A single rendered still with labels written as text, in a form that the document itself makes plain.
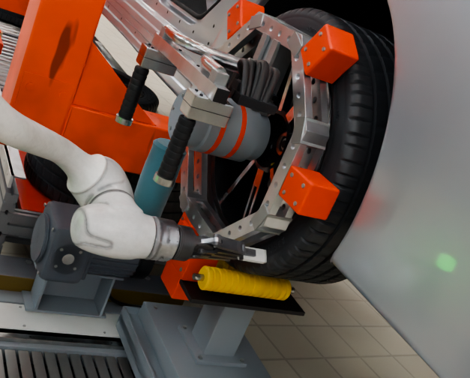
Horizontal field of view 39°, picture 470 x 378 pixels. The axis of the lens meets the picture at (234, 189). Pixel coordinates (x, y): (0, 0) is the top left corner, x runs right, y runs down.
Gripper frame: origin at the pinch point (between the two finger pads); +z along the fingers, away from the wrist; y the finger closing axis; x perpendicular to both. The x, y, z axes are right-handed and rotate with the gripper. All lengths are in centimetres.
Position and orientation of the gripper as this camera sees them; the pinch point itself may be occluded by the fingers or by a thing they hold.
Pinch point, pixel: (252, 254)
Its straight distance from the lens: 150.9
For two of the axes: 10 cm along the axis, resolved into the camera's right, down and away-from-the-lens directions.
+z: 8.4, 1.9, 5.0
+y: 5.4, -3.0, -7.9
